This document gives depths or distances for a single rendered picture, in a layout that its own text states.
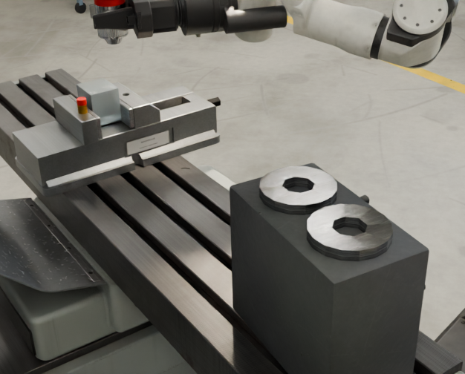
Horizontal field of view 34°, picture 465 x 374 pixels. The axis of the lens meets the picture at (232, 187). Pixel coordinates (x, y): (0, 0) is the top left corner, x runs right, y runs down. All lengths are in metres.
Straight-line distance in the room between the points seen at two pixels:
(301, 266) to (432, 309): 1.79
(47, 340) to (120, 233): 0.21
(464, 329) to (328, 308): 0.83
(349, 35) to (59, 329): 0.63
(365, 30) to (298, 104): 2.76
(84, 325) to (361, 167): 2.25
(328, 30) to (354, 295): 0.53
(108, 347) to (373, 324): 0.60
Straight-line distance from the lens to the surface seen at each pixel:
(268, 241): 0.83
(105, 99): 1.30
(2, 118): 1.59
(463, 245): 2.89
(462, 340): 1.55
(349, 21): 1.17
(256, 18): 1.18
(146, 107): 1.31
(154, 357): 1.34
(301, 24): 1.19
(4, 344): 1.31
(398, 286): 0.80
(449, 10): 1.15
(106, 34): 1.19
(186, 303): 1.01
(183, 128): 1.37
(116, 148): 1.31
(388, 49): 1.16
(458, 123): 3.81
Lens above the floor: 1.59
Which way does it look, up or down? 30 degrees down
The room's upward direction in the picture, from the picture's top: 1 degrees counter-clockwise
